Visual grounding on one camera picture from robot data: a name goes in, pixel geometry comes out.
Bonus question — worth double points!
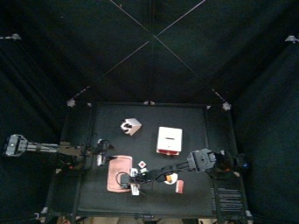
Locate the red rectangular toy piece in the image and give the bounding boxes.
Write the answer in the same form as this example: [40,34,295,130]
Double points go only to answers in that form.
[175,179,185,194]

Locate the orange and white sushi piece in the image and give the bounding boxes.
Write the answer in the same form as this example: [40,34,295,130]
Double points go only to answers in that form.
[163,172,180,186]

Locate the white cube with holes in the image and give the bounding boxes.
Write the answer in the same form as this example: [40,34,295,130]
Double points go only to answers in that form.
[119,117,143,137]

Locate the pink rectangular plate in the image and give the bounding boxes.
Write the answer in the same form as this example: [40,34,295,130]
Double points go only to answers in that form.
[107,155,135,193]

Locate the white box with red edge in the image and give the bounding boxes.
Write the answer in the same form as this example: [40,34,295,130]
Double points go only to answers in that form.
[155,126,183,157]

